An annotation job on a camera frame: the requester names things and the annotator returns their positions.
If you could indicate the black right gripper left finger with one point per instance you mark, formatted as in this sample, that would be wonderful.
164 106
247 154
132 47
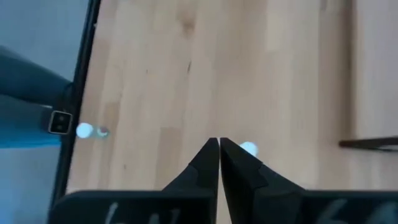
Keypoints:
199 180

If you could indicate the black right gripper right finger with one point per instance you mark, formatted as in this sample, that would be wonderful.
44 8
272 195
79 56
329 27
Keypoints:
242 180

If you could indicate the yellow medicine bottle white cap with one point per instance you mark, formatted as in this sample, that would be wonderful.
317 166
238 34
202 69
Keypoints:
250 147

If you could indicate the green bottle with red pill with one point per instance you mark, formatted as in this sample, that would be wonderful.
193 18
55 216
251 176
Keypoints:
84 130

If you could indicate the wooden shelf black metal frame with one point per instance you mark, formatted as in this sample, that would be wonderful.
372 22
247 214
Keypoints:
370 143

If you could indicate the silver table-level camera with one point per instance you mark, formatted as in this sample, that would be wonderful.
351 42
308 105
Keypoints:
60 122

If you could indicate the black aluminium rig frame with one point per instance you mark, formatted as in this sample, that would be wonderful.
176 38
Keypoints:
89 31

